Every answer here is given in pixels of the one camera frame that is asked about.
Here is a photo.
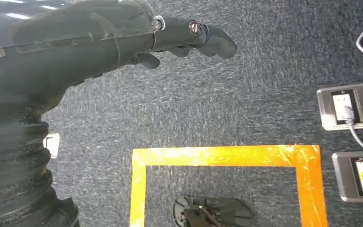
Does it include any small white block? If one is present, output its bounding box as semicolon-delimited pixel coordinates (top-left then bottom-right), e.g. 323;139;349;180
43;132;61;159

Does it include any orange floor tape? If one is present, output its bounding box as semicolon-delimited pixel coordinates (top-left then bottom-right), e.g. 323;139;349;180
129;144;329;227

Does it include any black robot foot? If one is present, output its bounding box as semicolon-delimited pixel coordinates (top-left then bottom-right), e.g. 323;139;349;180
173;195;254;227

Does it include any silver floor socket with plug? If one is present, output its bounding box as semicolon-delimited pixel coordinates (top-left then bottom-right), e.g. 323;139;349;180
317;83;363;131

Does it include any silver floor socket yellow label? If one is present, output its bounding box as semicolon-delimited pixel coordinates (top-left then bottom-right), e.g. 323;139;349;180
331;151;363;204

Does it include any white plug cable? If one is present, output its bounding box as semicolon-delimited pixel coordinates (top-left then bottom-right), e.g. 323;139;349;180
343;105;363;157

